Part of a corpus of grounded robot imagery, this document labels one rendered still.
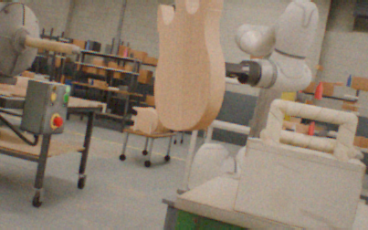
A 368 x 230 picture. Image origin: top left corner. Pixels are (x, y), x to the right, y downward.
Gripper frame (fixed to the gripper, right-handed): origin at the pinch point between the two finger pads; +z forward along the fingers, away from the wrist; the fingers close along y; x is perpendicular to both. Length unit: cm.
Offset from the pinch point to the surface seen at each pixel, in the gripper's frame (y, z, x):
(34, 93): 64, 34, -5
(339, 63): 732, -818, 169
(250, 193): -25.8, -1.7, -32.9
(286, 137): -18.6, -18.2, -19.6
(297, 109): -32.8, -9.5, -13.1
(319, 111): -36.0, -13.1, -13.5
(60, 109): 68, 23, -11
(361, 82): 328, -439, 56
